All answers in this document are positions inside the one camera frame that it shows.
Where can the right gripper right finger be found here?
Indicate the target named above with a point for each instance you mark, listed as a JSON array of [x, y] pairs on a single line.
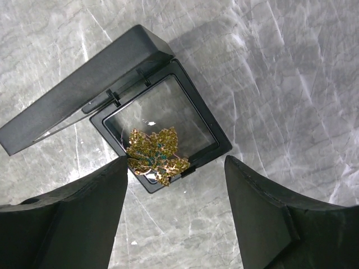
[[279, 228]]

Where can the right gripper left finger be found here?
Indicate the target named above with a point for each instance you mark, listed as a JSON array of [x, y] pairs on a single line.
[[73, 226]]

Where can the gold leaf brooch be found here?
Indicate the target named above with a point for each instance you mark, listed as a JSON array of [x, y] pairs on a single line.
[[156, 153]]

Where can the black case with gold brooch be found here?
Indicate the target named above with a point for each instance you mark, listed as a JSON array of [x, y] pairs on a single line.
[[136, 82]]

